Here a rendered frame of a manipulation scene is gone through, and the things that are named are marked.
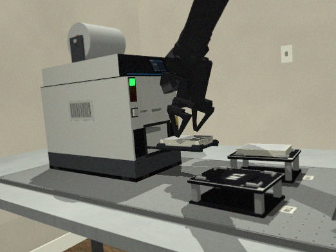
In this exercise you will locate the white multi-well plate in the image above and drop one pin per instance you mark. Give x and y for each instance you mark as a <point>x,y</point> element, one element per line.
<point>272,150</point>

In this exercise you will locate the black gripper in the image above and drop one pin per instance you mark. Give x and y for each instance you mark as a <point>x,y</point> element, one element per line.
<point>196,102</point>

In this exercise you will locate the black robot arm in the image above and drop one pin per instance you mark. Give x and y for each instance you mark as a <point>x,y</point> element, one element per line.
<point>187,57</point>

